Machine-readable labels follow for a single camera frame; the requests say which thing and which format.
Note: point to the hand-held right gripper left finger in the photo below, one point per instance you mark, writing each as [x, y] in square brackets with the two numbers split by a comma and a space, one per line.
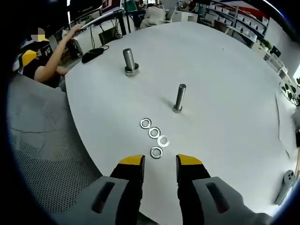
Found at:
[126, 187]

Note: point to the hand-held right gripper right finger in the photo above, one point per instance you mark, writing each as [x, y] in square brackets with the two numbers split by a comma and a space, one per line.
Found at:
[194, 187]

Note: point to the steel washer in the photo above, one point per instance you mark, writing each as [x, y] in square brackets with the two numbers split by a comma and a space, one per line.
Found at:
[141, 123]
[159, 140]
[152, 152]
[150, 132]

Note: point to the thick threaded steel stud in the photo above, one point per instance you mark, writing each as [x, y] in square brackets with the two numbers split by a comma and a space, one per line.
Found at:
[129, 58]

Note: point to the thin threaded steel stud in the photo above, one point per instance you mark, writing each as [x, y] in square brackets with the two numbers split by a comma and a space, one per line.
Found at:
[181, 96]

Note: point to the grey metal part at edge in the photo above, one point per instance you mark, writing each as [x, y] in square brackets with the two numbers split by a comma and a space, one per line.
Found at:
[287, 180]

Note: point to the black computer mouse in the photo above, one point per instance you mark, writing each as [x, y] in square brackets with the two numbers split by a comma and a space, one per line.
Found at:
[91, 55]

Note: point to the grey mesh office chair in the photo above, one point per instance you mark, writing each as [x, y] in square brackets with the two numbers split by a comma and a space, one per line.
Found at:
[47, 140]

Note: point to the white table mat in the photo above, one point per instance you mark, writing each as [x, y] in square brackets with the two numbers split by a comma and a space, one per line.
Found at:
[287, 126]

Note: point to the large potted green plant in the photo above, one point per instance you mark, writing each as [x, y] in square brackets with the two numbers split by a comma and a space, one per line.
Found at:
[291, 92]

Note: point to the small black monitor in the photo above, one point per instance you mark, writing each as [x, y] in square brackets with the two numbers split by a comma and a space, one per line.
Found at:
[276, 50]

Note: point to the small potted green plant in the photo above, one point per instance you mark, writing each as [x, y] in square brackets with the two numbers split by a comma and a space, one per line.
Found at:
[266, 44]

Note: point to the shelving with white bins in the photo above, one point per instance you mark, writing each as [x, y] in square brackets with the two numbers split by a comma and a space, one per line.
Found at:
[241, 21]

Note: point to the white desk black frame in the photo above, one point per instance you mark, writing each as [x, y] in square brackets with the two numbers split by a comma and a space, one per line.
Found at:
[123, 21]

